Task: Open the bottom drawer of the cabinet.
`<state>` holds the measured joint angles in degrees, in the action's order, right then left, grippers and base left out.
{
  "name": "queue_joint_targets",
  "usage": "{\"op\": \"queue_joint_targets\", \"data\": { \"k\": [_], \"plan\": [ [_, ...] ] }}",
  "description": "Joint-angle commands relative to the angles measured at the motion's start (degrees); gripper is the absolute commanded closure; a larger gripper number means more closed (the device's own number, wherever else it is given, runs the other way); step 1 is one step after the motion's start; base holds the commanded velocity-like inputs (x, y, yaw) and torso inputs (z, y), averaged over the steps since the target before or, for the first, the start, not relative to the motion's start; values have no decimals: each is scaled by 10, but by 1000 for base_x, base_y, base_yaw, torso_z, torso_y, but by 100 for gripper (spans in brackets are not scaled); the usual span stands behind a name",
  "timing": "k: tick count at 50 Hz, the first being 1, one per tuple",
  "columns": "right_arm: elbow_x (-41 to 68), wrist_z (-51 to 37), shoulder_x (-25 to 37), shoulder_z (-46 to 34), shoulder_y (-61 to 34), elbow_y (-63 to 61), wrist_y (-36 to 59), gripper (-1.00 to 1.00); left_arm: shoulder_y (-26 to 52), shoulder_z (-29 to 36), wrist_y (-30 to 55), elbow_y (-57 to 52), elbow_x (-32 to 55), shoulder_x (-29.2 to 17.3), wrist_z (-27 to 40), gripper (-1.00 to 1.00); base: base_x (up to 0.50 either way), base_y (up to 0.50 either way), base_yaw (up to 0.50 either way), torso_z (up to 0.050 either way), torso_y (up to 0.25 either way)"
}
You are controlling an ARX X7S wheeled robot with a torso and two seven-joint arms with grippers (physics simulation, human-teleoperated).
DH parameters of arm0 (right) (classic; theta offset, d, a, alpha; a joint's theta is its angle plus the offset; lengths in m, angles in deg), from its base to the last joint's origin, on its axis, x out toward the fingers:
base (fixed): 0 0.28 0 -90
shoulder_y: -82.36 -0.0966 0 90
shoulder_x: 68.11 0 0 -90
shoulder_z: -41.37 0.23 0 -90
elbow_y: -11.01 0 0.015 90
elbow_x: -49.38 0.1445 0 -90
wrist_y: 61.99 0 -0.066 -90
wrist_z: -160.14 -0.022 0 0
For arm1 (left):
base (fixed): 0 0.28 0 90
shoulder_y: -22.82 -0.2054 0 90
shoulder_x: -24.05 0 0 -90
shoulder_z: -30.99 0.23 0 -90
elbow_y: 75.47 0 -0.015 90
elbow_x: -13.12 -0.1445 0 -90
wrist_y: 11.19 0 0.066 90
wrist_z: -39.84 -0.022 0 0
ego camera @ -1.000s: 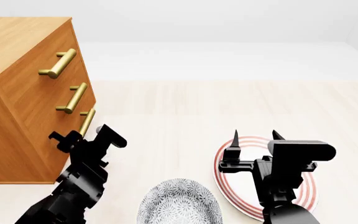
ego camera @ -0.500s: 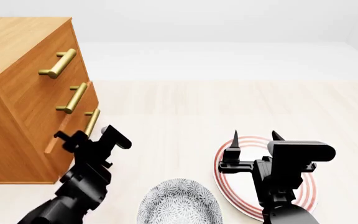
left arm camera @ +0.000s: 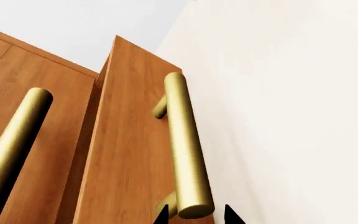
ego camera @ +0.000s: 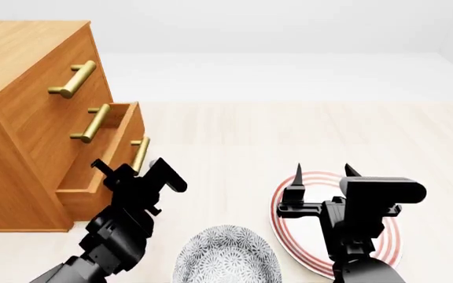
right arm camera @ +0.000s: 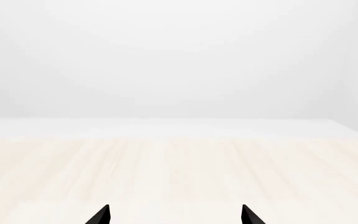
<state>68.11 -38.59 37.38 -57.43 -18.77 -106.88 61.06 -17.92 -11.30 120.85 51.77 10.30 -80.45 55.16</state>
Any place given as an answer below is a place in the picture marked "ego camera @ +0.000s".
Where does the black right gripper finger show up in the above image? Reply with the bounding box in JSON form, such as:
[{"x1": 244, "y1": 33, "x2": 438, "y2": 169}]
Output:
[
  {"x1": 344, "y1": 163, "x2": 363, "y2": 178},
  {"x1": 283, "y1": 163, "x2": 307, "y2": 208}
]

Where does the slim brass bar handle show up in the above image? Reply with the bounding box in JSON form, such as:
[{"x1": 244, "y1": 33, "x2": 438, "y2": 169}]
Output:
[{"x1": 130, "y1": 136, "x2": 152, "y2": 177}]

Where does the wooden drawer pulled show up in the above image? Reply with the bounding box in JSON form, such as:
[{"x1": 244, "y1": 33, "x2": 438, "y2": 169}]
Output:
[{"x1": 55, "y1": 101, "x2": 152, "y2": 224}]

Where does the white plate with red rings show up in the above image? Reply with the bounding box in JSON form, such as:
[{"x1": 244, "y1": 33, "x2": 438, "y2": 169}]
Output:
[{"x1": 268, "y1": 170, "x2": 403, "y2": 281}]

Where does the grey floral patterned plate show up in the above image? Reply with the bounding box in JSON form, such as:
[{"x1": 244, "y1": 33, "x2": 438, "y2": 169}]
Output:
[{"x1": 172, "y1": 224, "x2": 283, "y2": 283}]

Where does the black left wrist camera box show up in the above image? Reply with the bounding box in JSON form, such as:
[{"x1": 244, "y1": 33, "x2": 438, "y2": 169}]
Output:
[{"x1": 147, "y1": 156, "x2": 189, "y2": 193}]

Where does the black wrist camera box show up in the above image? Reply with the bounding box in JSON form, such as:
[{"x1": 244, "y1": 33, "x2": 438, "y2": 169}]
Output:
[
  {"x1": 339, "y1": 175, "x2": 428, "y2": 214},
  {"x1": 147, "y1": 156, "x2": 189, "y2": 193}
]

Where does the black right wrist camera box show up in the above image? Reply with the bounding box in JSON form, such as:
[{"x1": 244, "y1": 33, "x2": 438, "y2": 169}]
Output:
[{"x1": 339, "y1": 175, "x2": 428, "y2": 214}]

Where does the medium brass bar handle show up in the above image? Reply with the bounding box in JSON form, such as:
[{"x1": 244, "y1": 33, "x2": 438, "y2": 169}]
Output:
[{"x1": 69, "y1": 103, "x2": 112, "y2": 144}]

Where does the wooden drawer front, medium handle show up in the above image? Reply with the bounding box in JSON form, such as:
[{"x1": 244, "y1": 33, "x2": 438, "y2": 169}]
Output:
[{"x1": 25, "y1": 101, "x2": 130, "y2": 190}]

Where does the wooden drawer front, long handle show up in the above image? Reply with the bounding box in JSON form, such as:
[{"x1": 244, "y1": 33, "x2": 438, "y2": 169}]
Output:
[{"x1": 0, "y1": 28, "x2": 114, "y2": 153}]

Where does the long brass bar handle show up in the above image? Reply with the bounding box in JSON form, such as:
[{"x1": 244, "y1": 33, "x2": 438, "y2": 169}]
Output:
[{"x1": 47, "y1": 60, "x2": 98, "y2": 99}]

